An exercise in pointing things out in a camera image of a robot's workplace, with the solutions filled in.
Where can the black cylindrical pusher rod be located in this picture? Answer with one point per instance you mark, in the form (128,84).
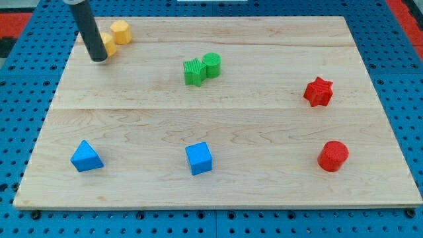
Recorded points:
(86,24)

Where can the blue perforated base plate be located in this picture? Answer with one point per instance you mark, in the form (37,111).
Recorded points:
(31,73)

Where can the blue triangle block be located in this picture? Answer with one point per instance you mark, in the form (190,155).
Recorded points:
(85,158)

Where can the green star block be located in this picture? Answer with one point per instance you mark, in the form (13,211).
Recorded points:
(194,72)

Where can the green cylinder block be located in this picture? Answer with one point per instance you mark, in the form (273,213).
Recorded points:
(212,61)

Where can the red cylinder block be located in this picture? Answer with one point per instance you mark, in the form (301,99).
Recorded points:
(333,156)

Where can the yellow block behind rod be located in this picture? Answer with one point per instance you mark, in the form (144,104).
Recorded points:
(109,43)

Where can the light wooden board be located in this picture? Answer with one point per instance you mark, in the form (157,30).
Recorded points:
(136,112)

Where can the blue cube block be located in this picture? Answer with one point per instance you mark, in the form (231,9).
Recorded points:
(199,158)

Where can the red star block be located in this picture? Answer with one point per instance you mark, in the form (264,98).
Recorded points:
(319,92)

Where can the yellow hexagonal block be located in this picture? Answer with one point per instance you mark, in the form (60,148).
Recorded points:
(121,32)

